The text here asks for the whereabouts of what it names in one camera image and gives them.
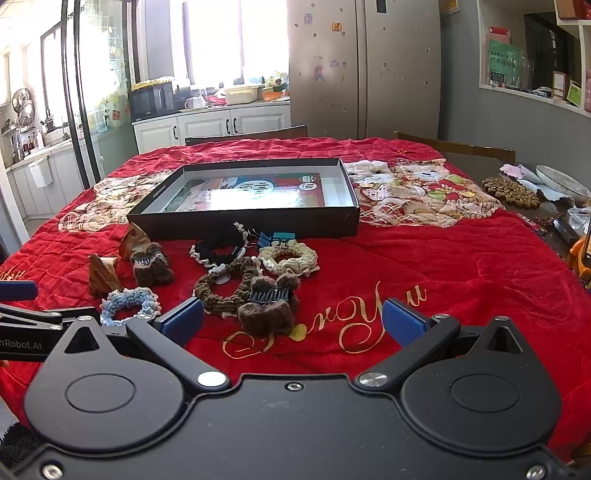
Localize white wall shelf unit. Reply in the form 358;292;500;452
478;0;591;114

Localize black scrunchie with white trim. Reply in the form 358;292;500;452
190;222;252;271

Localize silver double-door refrigerator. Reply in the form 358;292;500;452
286;0;441;139

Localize black shallow box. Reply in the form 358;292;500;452
127;158;361;241

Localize brown fuzzy hair clip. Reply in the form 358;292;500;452
130;242;175;286
238;272;301;337

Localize glossy printed board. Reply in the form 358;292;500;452
161;173;326;213

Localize wooden bead trivet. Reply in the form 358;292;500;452
482;176;541;208

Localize green sign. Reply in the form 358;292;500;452
488;39;525;86

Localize black-framed sliding glass door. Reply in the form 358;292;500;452
69;0;139;185

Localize tan triangular hair clip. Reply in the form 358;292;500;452
119;222;151;261
88;253;123;296

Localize light blue scrunchie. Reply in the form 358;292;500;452
100;286;162;326

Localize wooden chair back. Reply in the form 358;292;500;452
185;124;308;147

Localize white kitchen cabinet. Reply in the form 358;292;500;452
133;102;293;155

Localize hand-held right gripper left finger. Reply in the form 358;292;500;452
60;298;232;394

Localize pink crumpled cloth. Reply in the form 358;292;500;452
501;162;539;183

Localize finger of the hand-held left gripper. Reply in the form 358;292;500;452
0;281;38;302
0;302;101;330

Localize white plate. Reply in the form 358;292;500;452
536;165;591;199

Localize cream plastic container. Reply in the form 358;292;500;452
224;85;258;104

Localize steel pot lids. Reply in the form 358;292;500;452
11;88;38;127

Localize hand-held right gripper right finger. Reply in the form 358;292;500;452
353;298;532;394

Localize black microwave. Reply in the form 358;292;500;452
128;82;175;121

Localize cream scrunchie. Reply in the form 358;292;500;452
257;240;321;278

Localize glass vase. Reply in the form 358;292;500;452
519;55;536;90

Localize white hanging bin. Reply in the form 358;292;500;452
28;157;52;188

